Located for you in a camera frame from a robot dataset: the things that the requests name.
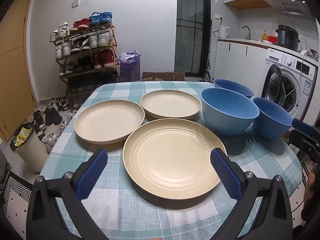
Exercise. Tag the range hood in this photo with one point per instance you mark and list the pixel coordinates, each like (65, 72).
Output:
(287, 5)

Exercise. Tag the grey plastic bag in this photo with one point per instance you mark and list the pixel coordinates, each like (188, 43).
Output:
(312, 53)

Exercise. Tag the blue bowl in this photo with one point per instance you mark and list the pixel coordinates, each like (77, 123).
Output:
(235, 86)
(225, 110)
(272, 120)

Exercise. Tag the yellow soap bottle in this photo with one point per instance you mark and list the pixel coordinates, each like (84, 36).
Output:
(264, 37)

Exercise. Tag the open cardboard box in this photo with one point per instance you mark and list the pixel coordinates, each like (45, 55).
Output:
(152, 79)

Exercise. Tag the black white patterned rug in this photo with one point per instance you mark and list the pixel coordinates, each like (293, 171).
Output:
(17, 192)

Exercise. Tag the cream round plate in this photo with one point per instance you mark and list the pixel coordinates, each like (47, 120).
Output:
(107, 122)
(170, 102)
(170, 155)

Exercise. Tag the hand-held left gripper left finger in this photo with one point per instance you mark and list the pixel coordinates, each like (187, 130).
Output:
(91, 175)

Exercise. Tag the person's right hand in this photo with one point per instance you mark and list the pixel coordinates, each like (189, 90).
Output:
(310, 187)

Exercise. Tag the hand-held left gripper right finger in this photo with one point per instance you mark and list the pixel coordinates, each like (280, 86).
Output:
(226, 175)

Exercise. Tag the purple trash bag bin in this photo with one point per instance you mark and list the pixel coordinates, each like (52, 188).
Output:
(128, 67)

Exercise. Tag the yellow wooden door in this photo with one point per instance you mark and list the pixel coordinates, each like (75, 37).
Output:
(12, 80)

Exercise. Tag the white wall switch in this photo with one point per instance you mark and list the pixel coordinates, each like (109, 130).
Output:
(75, 3)

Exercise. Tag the wooden shoe rack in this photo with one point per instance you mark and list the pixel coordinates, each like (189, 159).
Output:
(90, 71)

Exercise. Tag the scattered pile of shoes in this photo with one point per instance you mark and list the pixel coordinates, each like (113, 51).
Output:
(51, 116)

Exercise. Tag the stick vacuum cleaner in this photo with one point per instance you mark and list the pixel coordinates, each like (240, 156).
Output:
(207, 75)

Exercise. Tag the black pressure cooker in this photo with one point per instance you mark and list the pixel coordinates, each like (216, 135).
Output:
(287, 38)

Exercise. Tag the white kitchen base cabinet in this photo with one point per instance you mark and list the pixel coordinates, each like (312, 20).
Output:
(232, 60)

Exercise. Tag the shoe rack with shoes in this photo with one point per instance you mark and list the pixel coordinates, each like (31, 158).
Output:
(102, 57)

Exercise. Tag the black glass door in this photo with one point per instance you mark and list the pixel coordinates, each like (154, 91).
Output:
(191, 30)

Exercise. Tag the cream trash bin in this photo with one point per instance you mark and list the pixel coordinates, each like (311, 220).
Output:
(32, 152)

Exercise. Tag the teal white checked tablecloth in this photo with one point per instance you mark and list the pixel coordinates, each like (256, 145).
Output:
(150, 217)

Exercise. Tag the white washing machine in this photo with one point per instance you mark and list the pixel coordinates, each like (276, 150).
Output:
(303, 85)

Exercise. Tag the white electric kettle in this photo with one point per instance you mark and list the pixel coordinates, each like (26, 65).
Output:
(223, 32)

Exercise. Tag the chrome faucet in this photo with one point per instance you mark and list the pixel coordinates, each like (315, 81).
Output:
(249, 35)

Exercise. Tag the red box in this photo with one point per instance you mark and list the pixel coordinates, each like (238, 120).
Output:
(272, 39)

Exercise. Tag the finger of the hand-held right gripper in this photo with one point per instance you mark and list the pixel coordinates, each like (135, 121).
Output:
(301, 125)
(303, 140)

